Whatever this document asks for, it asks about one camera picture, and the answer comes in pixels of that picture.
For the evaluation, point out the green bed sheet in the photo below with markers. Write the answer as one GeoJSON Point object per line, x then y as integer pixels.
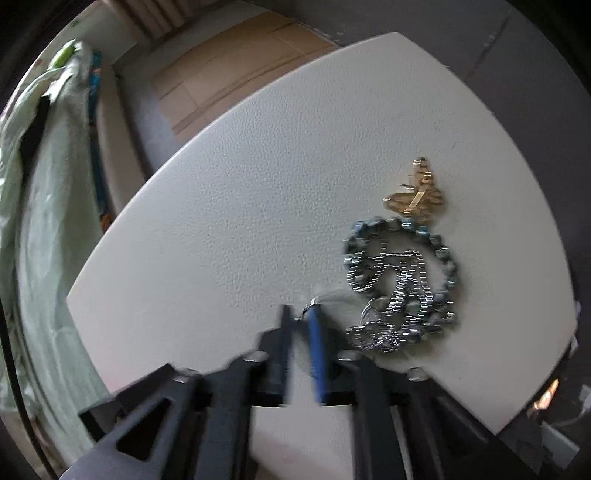
{"type": "Point", "coordinates": [46, 277]}

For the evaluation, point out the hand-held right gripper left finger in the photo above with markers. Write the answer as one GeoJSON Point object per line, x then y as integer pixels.
{"type": "Point", "coordinates": [277, 355]}

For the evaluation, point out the flat brown cardboard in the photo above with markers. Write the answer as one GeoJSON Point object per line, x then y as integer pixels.
{"type": "Point", "coordinates": [231, 69]}

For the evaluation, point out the gold butterfly hair clip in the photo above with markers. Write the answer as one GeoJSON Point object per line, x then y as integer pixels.
{"type": "Point", "coordinates": [415, 196]}

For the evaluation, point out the bright green item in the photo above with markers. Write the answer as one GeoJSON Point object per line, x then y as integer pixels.
{"type": "Point", "coordinates": [64, 53]}

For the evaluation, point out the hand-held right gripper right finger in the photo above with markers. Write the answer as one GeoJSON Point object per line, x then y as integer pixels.
{"type": "Point", "coordinates": [317, 350]}

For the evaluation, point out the white square table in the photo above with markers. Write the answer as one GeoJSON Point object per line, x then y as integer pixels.
{"type": "Point", "coordinates": [254, 207]}

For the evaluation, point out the pink curtain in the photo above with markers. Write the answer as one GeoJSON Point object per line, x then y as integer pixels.
{"type": "Point", "coordinates": [152, 18]}

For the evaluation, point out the blue cartoon print bed frame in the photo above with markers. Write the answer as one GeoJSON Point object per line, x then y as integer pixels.
{"type": "Point", "coordinates": [96, 152]}

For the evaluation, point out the pale green duvet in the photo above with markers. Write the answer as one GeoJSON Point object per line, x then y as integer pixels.
{"type": "Point", "coordinates": [69, 87]}

